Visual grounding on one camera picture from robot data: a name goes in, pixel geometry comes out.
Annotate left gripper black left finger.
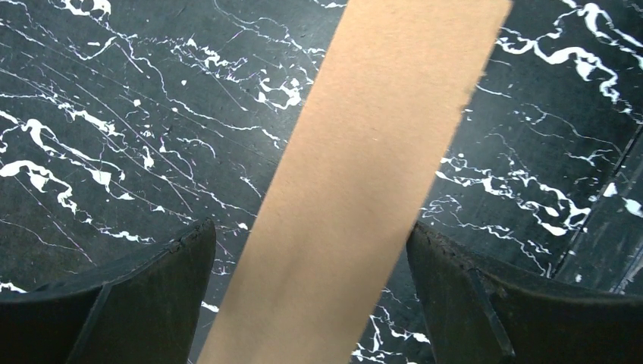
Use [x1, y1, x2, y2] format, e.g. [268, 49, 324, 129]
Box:
[1, 218, 216, 363]

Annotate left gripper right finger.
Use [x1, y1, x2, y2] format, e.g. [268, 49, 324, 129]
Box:
[406, 223, 642, 363]

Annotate brown cardboard box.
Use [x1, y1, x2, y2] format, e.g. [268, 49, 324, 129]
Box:
[199, 1, 512, 364]

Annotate aluminium frame rail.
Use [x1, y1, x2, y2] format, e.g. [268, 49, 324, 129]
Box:
[554, 131, 642, 295]

